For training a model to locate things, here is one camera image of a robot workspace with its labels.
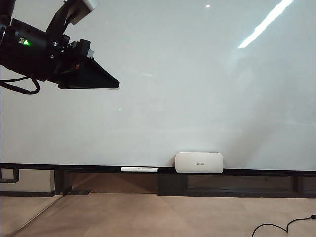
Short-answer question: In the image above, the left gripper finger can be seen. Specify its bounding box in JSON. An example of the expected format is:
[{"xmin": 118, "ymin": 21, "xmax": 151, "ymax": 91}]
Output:
[{"xmin": 58, "ymin": 57, "xmax": 121, "ymax": 90}]

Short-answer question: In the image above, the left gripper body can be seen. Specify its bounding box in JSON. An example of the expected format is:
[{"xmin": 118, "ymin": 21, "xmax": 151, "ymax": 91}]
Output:
[{"xmin": 45, "ymin": 34, "xmax": 96, "ymax": 86}]

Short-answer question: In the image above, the large white whiteboard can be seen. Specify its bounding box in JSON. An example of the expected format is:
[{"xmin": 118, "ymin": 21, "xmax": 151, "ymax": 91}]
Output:
[{"xmin": 0, "ymin": 0, "xmax": 316, "ymax": 171}]

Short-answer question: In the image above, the black whiteboard tray ledge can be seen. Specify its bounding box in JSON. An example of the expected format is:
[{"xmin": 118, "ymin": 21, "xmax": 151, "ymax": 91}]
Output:
[{"xmin": 0, "ymin": 162, "xmax": 316, "ymax": 177}]

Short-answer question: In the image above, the white marker with black cap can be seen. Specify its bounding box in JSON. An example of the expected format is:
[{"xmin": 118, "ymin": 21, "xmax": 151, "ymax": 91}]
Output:
[{"xmin": 120, "ymin": 166, "xmax": 171, "ymax": 174}]

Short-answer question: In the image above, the white whiteboard eraser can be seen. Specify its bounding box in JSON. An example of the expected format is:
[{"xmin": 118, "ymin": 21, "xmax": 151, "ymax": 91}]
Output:
[{"xmin": 174, "ymin": 152, "xmax": 224, "ymax": 174}]

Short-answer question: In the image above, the black baseboard strip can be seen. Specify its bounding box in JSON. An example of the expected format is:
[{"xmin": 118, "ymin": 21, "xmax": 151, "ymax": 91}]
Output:
[{"xmin": 0, "ymin": 191, "xmax": 55, "ymax": 198}]

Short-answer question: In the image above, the thin grey floor strip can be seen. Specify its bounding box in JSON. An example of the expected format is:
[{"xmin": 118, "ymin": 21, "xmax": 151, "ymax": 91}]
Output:
[{"xmin": 9, "ymin": 195, "xmax": 62, "ymax": 236}]

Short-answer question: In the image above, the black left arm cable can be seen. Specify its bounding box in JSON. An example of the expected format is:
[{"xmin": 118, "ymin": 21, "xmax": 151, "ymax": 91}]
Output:
[{"xmin": 0, "ymin": 75, "xmax": 41, "ymax": 95}]

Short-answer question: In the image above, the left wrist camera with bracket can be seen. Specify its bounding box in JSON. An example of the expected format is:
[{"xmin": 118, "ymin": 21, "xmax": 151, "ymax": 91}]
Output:
[{"xmin": 45, "ymin": 0, "xmax": 99, "ymax": 40}]

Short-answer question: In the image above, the black stand post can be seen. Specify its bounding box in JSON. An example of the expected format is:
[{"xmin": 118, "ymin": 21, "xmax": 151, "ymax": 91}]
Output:
[{"xmin": 53, "ymin": 170, "xmax": 73, "ymax": 196}]

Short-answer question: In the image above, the black floor base plate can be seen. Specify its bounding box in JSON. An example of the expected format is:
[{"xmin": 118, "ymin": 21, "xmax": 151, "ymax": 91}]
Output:
[{"xmin": 63, "ymin": 189, "xmax": 92, "ymax": 196}]

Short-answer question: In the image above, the black pipe bracket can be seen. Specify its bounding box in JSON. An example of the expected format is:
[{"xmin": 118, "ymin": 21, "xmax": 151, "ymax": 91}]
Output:
[{"xmin": 0, "ymin": 167, "xmax": 20, "ymax": 184}]

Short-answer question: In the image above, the black lower stand frame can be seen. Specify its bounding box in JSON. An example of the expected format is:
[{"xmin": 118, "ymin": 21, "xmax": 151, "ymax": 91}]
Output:
[{"xmin": 157, "ymin": 172, "xmax": 316, "ymax": 199}]

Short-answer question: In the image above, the black floor power cable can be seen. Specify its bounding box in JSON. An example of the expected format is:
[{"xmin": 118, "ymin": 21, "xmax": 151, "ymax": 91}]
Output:
[{"xmin": 251, "ymin": 214, "xmax": 316, "ymax": 237}]

